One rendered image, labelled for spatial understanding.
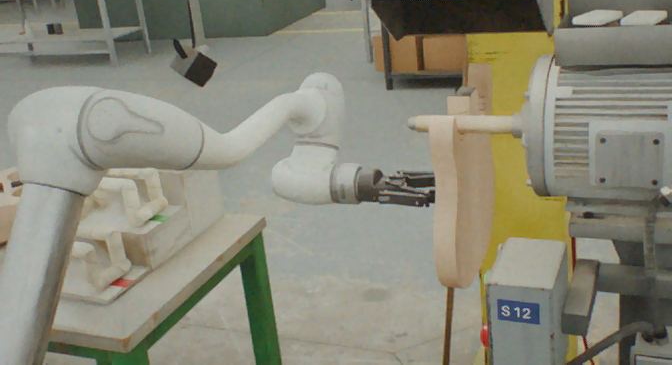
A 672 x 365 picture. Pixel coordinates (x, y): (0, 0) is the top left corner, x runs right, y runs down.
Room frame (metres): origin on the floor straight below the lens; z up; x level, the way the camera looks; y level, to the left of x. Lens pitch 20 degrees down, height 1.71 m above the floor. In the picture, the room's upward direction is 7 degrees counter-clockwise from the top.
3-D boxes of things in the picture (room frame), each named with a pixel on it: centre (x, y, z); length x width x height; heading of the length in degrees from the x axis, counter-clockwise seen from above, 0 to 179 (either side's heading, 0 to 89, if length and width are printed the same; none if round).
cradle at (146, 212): (1.69, 0.43, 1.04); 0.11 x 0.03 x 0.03; 154
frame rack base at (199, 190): (1.87, 0.45, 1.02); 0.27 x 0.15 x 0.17; 64
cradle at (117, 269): (1.55, 0.51, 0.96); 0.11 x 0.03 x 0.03; 154
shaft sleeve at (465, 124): (1.41, -0.25, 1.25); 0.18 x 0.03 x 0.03; 65
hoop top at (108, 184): (1.70, 0.54, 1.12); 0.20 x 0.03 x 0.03; 63
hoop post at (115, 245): (1.59, 0.50, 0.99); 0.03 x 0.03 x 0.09
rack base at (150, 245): (1.74, 0.52, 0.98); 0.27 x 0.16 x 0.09; 64
